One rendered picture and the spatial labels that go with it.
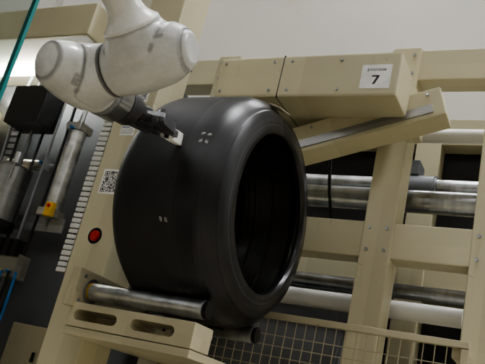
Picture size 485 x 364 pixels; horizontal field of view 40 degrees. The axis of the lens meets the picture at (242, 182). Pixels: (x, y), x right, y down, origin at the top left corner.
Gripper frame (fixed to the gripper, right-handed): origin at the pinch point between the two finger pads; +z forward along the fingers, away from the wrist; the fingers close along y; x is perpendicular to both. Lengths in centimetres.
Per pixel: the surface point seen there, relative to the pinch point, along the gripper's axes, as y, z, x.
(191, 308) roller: -6.1, 11.9, 37.3
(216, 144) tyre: -9.0, 5.2, 0.3
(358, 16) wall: 115, 423, -259
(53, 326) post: 38, 18, 47
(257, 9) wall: 208, 395, -258
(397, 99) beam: -34, 58, -31
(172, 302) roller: -0.9, 11.9, 36.7
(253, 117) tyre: -11.7, 15.4, -9.9
